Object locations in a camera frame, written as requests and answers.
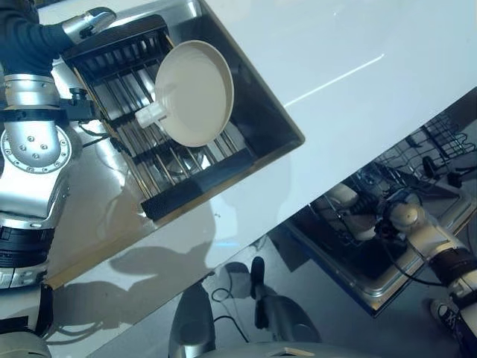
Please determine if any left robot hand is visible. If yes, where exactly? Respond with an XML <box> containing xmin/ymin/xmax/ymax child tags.
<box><xmin>0</xmin><ymin>0</ymin><xmax>117</xmax><ymax>75</ymax></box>

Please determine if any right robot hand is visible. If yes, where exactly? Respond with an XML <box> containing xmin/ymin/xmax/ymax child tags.
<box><xmin>374</xmin><ymin>189</ymin><xmax>419</xmax><ymax>240</ymax></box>

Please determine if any open stainless dishwasher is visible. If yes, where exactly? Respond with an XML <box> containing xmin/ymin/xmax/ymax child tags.
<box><xmin>285</xmin><ymin>89</ymin><xmax>477</xmax><ymax>318</ymax></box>

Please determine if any beige plate in rack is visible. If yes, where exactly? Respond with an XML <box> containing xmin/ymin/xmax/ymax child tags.
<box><xmin>341</xmin><ymin>211</ymin><xmax>378</xmax><ymax>240</ymax></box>
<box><xmin>326</xmin><ymin>183</ymin><xmax>359</xmax><ymax>210</ymax></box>

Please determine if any black roll-up sink rack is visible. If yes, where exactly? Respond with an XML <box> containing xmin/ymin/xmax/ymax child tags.
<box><xmin>61</xmin><ymin>14</ymin><xmax>256</xmax><ymax>222</ymax></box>

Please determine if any person's shoe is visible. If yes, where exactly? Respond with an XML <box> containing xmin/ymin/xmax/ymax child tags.
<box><xmin>429</xmin><ymin>298</ymin><xmax>471</xmax><ymax>337</ymax></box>

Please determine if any silver right robot leg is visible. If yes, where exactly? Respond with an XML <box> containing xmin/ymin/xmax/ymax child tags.
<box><xmin>250</xmin><ymin>256</ymin><xmax>323</xmax><ymax>345</ymax></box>

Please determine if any silver robot leg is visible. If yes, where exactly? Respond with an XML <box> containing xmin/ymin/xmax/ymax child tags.
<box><xmin>168</xmin><ymin>282</ymin><xmax>216</xmax><ymax>358</ymax></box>
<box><xmin>250</xmin><ymin>256</ymin><xmax>323</xmax><ymax>345</ymax></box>

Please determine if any small white plastic holder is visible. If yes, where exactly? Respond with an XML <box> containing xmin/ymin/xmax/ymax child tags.
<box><xmin>134</xmin><ymin>104</ymin><xmax>169</xmax><ymax>130</ymax></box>

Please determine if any stainless steel sink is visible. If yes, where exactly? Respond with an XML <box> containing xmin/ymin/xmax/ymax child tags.
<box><xmin>59</xmin><ymin>0</ymin><xmax>306</xmax><ymax>227</ymax></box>

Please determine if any beige round plate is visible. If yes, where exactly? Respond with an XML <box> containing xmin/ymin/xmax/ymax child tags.
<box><xmin>154</xmin><ymin>40</ymin><xmax>236</xmax><ymax>148</ymax></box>

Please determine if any silver left robot leg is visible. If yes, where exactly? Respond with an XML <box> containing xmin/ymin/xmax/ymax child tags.
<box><xmin>168</xmin><ymin>282</ymin><xmax>216</xmax><ymax>358</ymax></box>

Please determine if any wire dishwasher rack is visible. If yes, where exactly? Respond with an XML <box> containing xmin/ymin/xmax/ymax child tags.
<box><xmin>312</xmin><ymin>148</ymin><xmax>465</xmax><ymax>249</ymax></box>

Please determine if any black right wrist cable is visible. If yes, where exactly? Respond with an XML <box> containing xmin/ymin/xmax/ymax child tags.
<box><xmin>382</xmin><ymin>238</ymin><xmax>450</xmax><ymax>288</ymax></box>

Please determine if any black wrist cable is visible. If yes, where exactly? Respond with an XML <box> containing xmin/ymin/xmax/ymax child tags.
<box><xmin>382</xmin><ymin>238</ymin><xmax>450</xmax><ymax>288</ymax></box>
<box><xmin>78</xmin><ymin>121</ymin><xmax>124</xmax><ymax>151</ymax></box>

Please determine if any black wire basket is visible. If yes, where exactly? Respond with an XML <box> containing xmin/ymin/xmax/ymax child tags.
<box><xmin>405</xmin><ymin>111</ymin><xmax>477</xmax><ymax>161</ymax></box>

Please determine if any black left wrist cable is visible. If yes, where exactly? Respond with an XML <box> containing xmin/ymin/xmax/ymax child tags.
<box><xmin>78</xmin><ymin>121</ymin><xmax>124</xmax><ymax>151</ymax></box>

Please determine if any black floor cable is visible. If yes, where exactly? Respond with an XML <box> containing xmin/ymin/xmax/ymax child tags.
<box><xmin>211</xmin><ymin>286</ymin><xmax>251</xmax><ymax>342</ymax></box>

